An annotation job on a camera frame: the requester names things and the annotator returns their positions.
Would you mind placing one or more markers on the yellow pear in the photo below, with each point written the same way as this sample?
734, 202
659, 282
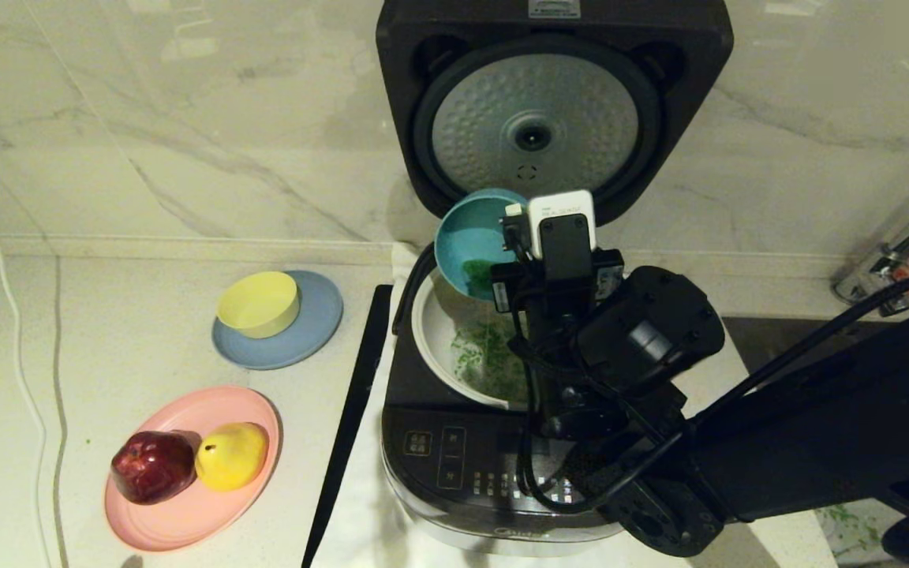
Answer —
232, 456

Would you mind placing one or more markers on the white cloth with green specks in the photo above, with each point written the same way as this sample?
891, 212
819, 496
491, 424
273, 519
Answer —
849, 532

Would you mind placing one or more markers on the blue plate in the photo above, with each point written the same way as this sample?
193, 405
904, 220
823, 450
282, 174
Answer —
316, 323

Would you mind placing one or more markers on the pink plate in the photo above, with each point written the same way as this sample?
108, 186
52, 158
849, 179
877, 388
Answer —
186, 521

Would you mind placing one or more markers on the chrome faucet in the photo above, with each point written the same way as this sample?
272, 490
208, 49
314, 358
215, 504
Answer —
908, 237

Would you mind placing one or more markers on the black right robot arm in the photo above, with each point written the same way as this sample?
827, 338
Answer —
817, 442

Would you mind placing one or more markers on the yellow bowl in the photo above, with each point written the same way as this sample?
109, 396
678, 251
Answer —
257, 304

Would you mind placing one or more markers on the teal bowl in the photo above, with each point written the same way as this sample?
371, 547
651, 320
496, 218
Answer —
466, 237

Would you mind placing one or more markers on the flat black strip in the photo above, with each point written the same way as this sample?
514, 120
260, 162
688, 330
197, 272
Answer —
352, 410

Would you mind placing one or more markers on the red apple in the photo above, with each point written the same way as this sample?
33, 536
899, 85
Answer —
153, 467

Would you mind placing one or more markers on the green rice grains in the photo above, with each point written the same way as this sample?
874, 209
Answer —
486, 355

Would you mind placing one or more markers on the black rice cooker body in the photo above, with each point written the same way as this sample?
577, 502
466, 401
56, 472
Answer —
423, 442

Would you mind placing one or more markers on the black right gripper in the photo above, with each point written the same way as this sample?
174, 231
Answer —
604, 276

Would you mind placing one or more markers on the black rice cooker lid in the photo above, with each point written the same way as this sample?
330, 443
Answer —
691, 79

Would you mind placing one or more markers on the white inner pot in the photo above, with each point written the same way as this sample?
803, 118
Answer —
443, 347

